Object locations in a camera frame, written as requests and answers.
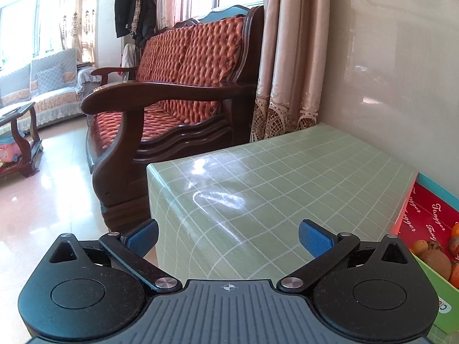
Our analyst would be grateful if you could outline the pink plastic toy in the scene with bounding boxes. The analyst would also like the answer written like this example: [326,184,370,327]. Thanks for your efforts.
[0,135,23,164]

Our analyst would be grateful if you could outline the dark jacket with plaid lining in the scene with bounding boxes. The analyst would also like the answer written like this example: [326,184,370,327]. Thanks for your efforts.
[127,0,157,48]

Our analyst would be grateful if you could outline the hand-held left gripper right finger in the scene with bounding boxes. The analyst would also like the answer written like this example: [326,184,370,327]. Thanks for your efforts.
[277,219,414,292]

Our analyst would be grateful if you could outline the grey covered sofa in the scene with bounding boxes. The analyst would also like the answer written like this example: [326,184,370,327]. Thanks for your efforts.
[0,48,98,130]

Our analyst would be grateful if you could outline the large brown kiwi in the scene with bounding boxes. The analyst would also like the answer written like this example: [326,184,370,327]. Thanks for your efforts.
[418,249,452,280]

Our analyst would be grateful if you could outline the dark wooden coffee table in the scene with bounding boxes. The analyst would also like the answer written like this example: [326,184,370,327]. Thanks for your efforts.
[0,101,44,179]

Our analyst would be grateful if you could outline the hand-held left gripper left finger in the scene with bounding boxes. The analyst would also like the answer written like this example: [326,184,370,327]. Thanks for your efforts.
[48,218,183,293]

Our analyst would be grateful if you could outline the wooden sofa with orange cushions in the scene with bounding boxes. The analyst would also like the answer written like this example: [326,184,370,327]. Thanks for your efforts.
[82,4,267,234]

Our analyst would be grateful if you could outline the colourful cardboard box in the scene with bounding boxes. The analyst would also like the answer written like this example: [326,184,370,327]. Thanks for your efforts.
[390,172,459,335]

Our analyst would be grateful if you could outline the white tall cabinet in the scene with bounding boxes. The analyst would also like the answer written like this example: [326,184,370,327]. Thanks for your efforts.
[96,0,125,69]

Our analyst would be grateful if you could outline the beige patterned curtain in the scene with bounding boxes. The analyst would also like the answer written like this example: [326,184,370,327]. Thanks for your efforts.
[249,0,331,144]

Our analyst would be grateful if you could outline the sheer window curtain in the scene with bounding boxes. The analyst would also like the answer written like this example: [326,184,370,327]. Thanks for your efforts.
[0,0,119,69]

